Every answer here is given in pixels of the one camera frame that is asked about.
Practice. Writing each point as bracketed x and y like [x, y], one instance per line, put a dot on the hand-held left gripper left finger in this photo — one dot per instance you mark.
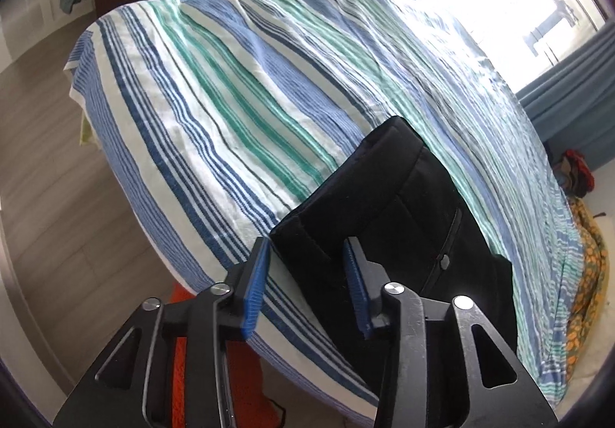
[254, 293]

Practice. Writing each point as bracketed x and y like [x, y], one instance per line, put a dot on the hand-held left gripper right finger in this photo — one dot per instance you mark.
[358, 288]

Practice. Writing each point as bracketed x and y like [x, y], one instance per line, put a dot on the black pants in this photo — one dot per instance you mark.
[408, 197]

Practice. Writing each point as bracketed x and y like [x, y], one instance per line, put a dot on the orange fleece garment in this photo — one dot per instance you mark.
[247, 385]

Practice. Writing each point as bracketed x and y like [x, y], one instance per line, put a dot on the striped blue green bed cover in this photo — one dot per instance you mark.
[216, 96]

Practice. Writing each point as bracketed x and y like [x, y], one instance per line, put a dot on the yellow patterned quilt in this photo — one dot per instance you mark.
[588, 274]

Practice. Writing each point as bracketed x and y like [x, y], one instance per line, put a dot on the red and black clothes pile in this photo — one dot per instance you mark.
[574, 171]

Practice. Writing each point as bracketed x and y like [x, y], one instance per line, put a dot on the blue curtain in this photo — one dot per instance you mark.
[571, 87]

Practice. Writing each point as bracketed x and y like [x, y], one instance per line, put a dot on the large window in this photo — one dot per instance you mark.
[504, 0]

